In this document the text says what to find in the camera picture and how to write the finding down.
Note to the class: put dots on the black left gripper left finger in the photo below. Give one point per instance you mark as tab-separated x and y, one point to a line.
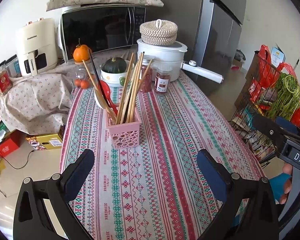
31	219

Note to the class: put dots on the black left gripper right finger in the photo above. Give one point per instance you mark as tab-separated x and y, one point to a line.
248	207

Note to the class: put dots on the pink plastic utensil basket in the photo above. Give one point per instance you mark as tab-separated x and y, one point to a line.
124	135

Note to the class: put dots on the white plastic spoon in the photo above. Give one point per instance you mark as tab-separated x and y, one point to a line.
100	99

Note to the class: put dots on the black chopstick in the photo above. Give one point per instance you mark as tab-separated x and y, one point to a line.
97	76

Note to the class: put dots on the red plastic spoon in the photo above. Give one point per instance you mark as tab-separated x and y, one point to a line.
107	93

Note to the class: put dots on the curved wooden chopstick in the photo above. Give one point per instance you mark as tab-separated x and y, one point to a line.
110	111

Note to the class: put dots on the brown wooden chopstick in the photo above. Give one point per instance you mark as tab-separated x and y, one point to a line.
133	91

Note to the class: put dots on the light wooden chopstick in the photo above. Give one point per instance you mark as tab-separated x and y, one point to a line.
124	89

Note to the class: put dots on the person right hand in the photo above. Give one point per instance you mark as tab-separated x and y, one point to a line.
282	184

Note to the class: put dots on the red plastic bag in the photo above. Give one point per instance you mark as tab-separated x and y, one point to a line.
270	63

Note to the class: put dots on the green long beans bundle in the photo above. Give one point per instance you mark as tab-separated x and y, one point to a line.
288	97

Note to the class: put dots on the yellow cardboard box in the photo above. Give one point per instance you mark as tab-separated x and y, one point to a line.
45	141

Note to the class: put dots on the red cardboard box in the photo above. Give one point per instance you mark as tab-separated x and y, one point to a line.
10	143

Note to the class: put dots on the patterned handmade tablecloth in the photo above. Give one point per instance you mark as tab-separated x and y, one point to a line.
155	190

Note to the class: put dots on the small floral beige cloth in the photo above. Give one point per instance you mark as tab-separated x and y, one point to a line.
40	104

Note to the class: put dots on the red label spice jar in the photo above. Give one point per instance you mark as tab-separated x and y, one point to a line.
5	82

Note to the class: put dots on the short jar labelled dried fruit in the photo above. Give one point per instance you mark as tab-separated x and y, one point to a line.
162	79

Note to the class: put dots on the white electric cooking pot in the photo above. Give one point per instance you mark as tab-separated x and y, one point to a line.
173	55

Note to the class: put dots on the clear glass jar with oranges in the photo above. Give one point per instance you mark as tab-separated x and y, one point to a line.
80	76

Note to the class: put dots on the grey refrigerator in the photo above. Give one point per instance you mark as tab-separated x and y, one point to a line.
209	28

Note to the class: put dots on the tall jar red goji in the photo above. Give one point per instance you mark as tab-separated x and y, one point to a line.
146	85

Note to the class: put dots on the white ceramic bowl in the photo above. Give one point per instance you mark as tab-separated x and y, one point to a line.
113	79

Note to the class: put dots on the orange tangerine on jar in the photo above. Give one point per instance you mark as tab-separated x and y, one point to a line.
81	53

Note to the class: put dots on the dark green squash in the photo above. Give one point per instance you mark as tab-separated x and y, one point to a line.
115	65

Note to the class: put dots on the cream air fryer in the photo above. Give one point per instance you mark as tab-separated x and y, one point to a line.
37	52

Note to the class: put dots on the black microwave oven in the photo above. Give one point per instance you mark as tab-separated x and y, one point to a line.
100	27

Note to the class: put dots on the black wire storage cart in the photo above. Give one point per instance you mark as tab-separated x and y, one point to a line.
260	145

